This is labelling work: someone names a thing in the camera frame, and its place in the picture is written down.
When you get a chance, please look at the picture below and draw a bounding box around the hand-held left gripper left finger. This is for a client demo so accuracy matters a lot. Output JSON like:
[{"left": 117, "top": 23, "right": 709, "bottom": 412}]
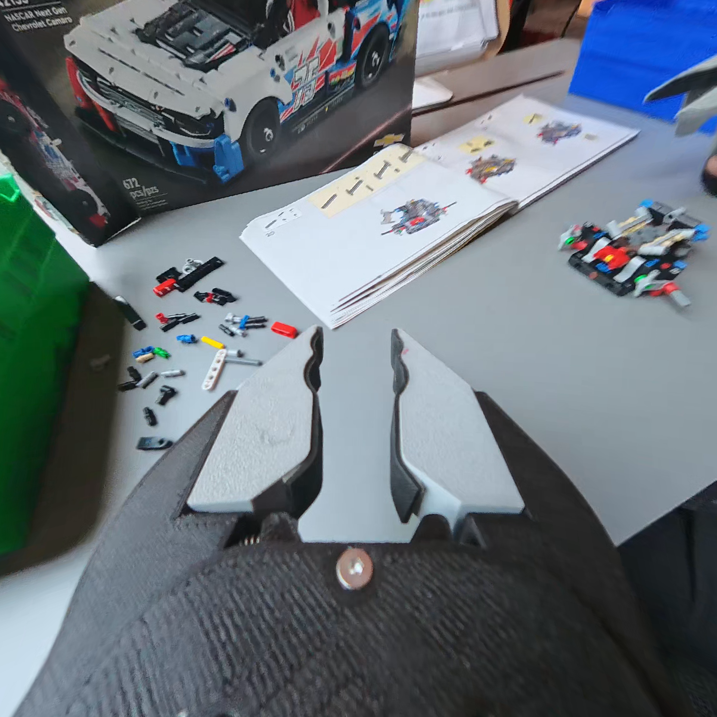
[{"left": 186, "top": 326, "right": 325, "bottom": 521}]

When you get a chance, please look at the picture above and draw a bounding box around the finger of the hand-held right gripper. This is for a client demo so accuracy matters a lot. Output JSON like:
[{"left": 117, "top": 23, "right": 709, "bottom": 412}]
[
  {"left": 674, "top": 90, "right": 717, "bottom": 138},
  {"left": 643, "top": 55, "right": 717, "bottom": 104}
]

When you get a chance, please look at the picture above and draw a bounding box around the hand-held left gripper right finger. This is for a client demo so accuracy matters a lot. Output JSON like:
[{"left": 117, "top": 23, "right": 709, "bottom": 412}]
[{"left": 390, "top": 328, "right": 526, "bottom": 544}]

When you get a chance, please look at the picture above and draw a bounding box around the pile of lego pieces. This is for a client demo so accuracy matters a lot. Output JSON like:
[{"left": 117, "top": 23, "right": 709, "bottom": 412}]
[{"left": 92, "top": 257, "right": 298, "bottom": 451}]

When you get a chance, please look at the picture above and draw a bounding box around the partly built lego car model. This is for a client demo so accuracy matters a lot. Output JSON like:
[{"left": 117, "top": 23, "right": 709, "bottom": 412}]
[{"left": 557, "top": 199, "right": 711, "bottom": 308}]

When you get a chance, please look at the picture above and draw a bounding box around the lego instruction booklet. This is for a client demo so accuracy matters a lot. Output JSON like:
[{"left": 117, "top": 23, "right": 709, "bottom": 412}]
[{"left": 240, "top": 94, "right": 640, "bottom": 330}]

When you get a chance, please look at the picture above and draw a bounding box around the black lego car box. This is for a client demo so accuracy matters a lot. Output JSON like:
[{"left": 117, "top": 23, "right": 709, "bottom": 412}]
[{"left": 0, "top": 0, "right": 420, "bottom": 248}]

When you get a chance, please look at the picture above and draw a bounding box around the blue box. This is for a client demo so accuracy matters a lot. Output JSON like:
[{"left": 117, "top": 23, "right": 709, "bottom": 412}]
[{"left": 568, "top": 0, "right": 717, "bottom": 121}]

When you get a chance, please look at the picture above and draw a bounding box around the green plastic bin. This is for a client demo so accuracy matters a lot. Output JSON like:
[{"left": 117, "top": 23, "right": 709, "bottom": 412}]
[{"left": 0, "top": 171, "right": 90, "bottom": 558}]

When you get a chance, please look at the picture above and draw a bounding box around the white flat pad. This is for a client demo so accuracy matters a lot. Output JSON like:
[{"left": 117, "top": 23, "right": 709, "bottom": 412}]
[{"left": 412, "top": 75, "right": 453, "bottom": 113}]

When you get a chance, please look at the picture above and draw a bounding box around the person's dark clothing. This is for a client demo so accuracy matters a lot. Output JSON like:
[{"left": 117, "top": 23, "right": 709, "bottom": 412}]
[{"left": 616, "top": 493, "right": 717, "bottom": 717}]

